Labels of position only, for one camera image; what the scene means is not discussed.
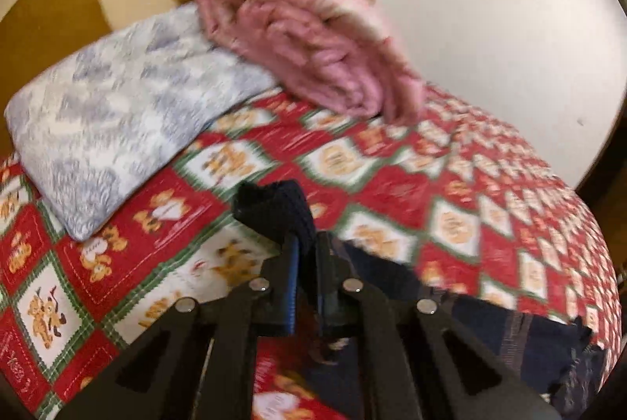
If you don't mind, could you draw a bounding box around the blue white patterned pillow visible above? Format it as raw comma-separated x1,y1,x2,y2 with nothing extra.
5,3,277,242

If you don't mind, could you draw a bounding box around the red printed patchwork blanket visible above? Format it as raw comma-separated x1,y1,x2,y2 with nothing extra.
0,84,618,420

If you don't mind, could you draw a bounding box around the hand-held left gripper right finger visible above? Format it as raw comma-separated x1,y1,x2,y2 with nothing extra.
314,231,564,420

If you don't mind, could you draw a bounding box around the navy knitted garment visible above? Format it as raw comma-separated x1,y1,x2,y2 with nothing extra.
232,180,608,420

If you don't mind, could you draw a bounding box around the pink folded blanket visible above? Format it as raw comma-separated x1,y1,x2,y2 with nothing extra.
193,0,427,124

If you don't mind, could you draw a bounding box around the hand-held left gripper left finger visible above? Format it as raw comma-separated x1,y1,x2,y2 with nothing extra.
59,235,301,420

